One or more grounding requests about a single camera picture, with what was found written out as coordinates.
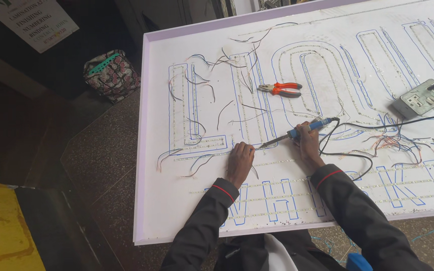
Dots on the person's right hand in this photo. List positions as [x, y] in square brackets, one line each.
[309, 145]

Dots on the person's left hand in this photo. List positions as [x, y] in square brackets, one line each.
[239, 162]

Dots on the person's right fingers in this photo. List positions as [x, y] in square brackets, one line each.
[300, 130]

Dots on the person's left fingers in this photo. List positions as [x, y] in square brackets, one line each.
[244, 147]

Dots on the white sign board tray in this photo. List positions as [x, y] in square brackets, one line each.
[315, 113]

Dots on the person's dark jacket torso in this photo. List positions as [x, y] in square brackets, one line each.
[273, 252]

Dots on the grey electrical socket box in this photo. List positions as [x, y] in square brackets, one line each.
[422, 98]

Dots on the blue plastic object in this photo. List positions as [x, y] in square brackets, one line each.
[359, 262]

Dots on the patterned floral bag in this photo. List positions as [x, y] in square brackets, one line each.
[111, 75]

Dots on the white printed poster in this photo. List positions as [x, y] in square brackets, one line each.
[32, 20]

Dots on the yellow painted board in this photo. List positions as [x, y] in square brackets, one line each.
[2, 229]

